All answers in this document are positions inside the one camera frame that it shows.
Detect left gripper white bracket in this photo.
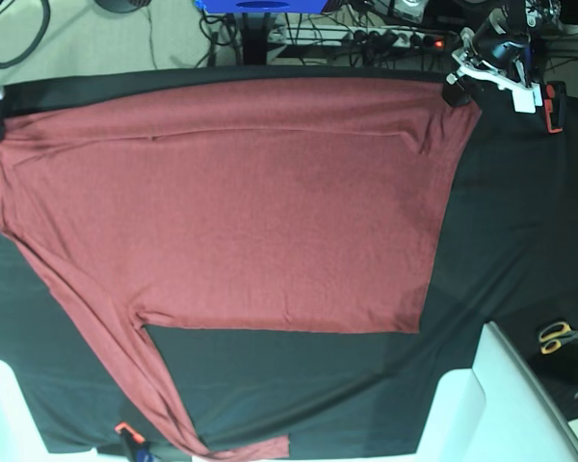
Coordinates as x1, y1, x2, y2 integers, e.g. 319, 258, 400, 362
441, 28, 543, 114

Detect red long-sleeve T-shirt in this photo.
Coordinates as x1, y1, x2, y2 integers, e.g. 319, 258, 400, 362
0, 78, 480, 461

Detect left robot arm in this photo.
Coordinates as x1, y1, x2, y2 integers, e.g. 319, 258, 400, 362
442, 1, 561, 114

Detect orange black clamp right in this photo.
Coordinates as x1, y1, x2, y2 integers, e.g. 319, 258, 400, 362
543, 81, 567, 135

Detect white power strip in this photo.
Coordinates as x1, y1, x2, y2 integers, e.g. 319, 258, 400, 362
268, 23, 458, 51

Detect black table cloth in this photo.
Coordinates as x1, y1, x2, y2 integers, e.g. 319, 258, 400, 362
0, 67, 578, 459

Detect blue plastic bin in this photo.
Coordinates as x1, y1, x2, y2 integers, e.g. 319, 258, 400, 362
194, 0, 328, 14

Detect orange blue clamp bottom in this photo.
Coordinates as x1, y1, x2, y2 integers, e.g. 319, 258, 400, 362
115, 422, 156, 462

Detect black camera stand post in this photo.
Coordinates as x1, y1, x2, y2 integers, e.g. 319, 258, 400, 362
236, 13, 277, 65

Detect yellow-handled scissors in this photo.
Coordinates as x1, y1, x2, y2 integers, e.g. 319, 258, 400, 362
538, 321, 578, 355

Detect white left table frame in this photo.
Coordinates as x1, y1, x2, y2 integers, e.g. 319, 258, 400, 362
0, 354, 102, 462

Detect white table frame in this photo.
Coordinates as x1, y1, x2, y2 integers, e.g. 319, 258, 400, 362
0, 354, 102, 462
415, 322, 578, 462

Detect white right table frame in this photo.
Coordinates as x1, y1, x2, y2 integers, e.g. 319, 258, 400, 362
415, 322, 578, 462

